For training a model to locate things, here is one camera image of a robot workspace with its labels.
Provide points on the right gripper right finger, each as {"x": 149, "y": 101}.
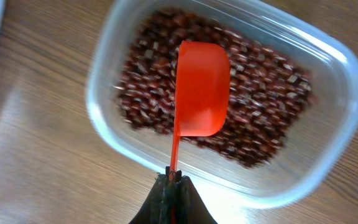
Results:
{"x": 189, "y": 207}

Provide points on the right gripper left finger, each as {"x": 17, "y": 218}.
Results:
{"x": 158, "y": 207}

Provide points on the orange measuring scoop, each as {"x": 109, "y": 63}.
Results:
{"x": 201, "y": 93}

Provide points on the clear plastic bean container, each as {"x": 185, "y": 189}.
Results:
{"x": 313, "y": 144}

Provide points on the red adzuki beans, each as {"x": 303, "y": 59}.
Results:
{"x": 268, "y": 90}

